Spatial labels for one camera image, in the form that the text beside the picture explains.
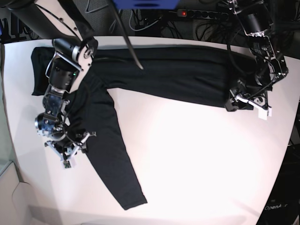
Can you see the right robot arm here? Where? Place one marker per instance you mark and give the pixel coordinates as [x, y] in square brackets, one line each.
[74, 49]

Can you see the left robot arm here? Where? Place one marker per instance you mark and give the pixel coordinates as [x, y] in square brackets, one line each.
[251, 90]

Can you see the black power strip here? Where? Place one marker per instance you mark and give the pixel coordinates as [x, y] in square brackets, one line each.
[202, 15]

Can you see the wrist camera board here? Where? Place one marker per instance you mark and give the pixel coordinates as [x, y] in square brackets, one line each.
[264, 113]
[68, 164]

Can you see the black long-sleeve T-shirt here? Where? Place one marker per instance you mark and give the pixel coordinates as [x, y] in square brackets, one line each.
[199, 75]

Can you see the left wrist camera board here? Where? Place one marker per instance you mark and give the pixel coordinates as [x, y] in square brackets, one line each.
[264, 113]

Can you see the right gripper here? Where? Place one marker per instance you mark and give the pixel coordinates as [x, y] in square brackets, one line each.
[67, 149]

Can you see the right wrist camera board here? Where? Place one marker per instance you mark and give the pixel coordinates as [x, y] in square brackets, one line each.
[68, 164]

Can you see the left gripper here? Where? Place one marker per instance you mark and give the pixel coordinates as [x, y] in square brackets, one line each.
[239, 99]

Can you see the black OpenArm case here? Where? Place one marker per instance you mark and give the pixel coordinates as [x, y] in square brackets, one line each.
[283, 204]

